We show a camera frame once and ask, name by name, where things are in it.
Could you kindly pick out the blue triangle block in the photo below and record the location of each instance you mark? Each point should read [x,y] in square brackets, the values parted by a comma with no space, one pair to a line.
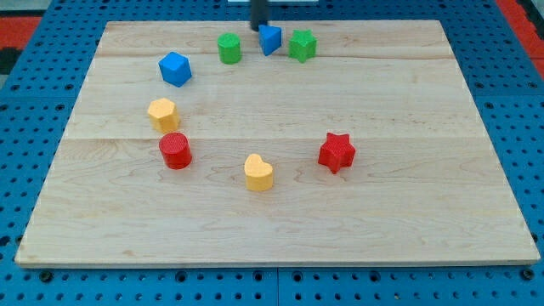
[270,38]

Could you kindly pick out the yellow heart block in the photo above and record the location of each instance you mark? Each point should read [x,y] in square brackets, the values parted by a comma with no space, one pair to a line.
[259,174]

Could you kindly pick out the wooden board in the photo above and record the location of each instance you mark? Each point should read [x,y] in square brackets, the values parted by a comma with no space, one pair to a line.
[425,187]

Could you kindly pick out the red star block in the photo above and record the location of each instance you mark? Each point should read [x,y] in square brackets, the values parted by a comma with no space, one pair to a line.
[337,152]

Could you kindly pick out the red cylinder block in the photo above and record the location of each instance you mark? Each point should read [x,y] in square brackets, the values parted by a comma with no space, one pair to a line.
[175,150]

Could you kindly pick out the green star block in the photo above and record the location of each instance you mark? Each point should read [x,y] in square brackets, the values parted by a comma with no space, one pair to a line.
[302,45]

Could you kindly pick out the yellow hexagon block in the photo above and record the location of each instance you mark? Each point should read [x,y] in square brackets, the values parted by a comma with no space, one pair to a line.
[164,115]

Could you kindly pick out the green cylinder block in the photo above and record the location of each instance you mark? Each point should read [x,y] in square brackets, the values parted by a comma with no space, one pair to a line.
[229,48]

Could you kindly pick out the blue cube block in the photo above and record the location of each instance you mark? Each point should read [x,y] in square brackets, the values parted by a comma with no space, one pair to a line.
[175,69]

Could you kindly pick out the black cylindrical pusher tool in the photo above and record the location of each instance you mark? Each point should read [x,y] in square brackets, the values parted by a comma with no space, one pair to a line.
[259,14]

